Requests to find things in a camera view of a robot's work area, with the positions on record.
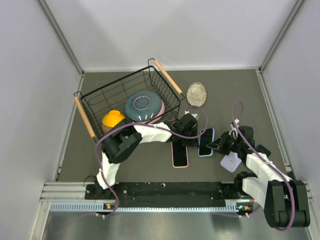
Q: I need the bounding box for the brown speckled bowl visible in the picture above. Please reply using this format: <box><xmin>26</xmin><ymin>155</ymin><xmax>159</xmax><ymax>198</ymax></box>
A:
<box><xmin>102</xmin><ymin>123</ymin><xmax>115</xmax><ymax>135</ymax></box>

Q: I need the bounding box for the aluminium slotted rail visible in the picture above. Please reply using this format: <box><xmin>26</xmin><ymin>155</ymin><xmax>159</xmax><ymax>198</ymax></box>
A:
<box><xmin>50</xmin><ymin>202</ymin><xmax>251</xmax><ymax>213</ymax></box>

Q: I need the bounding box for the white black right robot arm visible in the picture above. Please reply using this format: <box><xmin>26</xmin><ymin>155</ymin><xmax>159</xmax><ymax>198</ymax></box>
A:
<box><xmin>206</xmin><ymin>126</ymin><xmax>311</xmax><ymax>229</ymax></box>

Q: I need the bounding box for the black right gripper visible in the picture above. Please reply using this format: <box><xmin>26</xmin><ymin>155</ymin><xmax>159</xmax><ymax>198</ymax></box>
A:
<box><xmin>207</xmin><ymin>130</ymin><xmax>242</xmax><ymax>155</ymax></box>

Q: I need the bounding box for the light blue phone case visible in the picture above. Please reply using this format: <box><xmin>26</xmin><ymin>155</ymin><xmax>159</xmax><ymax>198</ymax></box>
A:
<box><xmin>197</xmin><ymin>127</ymin><xmax>216</xmax><ymax>158</ymax></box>

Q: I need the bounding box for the speckled oval dish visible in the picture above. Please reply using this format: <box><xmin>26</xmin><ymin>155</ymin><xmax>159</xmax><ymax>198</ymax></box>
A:
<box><xmin>186</xmin><ymin>82</ymin><xmax>207</xmax><ymax>107</ymax></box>

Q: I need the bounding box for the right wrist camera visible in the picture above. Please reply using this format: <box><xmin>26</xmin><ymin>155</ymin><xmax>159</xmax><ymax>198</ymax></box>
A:
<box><xmin>229</xmin><ymin>118</ymin><xmax>240</xmax><ymax>139</ymax></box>

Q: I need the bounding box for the dark green smartphone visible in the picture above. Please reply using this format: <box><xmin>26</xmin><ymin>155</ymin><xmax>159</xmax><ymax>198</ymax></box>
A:
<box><xmin>199</xmin><ymin>128</ymin><xmax>215</xmax><ymax>156</ymax></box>

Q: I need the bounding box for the black wire dish basket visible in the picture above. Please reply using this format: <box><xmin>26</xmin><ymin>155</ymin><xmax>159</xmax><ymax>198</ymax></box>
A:
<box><xmin>73</xmin><ymin>58</ymin><xmax>186</xmax><ymax>145</ymax></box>

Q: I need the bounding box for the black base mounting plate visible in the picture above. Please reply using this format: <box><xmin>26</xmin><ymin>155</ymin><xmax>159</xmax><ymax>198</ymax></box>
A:
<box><xmin>84</xmin><ymin>181</ymin><xmax>251</xmax><ymax>208</ymax></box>

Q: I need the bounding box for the lilac phone case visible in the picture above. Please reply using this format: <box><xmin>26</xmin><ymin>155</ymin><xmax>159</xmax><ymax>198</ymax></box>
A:
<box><xmin>220</xmin><ymin>152</ymin><xmax>242</xmax><ymax>173</ymax></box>

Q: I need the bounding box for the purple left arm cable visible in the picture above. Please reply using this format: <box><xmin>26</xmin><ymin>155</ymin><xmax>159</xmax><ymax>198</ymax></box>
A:
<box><xmin>94</xmin><ymin>105</ymin><xmax>209</xmax><ymax>211</ymax></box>

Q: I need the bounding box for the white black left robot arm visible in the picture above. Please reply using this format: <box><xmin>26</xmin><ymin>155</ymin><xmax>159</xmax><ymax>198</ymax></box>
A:
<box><xmin>94</xmin><ymin>111</ymin><xmax>199</xmax><ymax>199</ymax></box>

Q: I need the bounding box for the pink phone case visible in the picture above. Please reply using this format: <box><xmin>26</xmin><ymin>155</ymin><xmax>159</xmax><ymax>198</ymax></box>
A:
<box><xmin>170</xmin><ymin>141</ymin><xmax>189</xmax><ymax>169</ymax></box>

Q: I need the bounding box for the black smartphone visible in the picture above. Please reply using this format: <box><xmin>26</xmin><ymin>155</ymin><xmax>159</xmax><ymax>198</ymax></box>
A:
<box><xmin>172</xmin><ymin>143</ymin><xmax>188</xmax><ymax>167</ymax></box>

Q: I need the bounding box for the blue glazed ceramic plate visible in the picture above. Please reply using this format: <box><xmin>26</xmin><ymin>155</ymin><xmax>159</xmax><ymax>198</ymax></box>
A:
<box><xmin>124</xmin><ymin>91</ymin><xmax>163</xmax><ymax>122</ymax></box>

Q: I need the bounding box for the yellow ribbed bowl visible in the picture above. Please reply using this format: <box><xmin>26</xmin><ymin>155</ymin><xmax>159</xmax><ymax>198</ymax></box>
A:
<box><xmin>102</xmin><ymin>110</ymin><xmax>125</xmax><ymax>128</ymax></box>

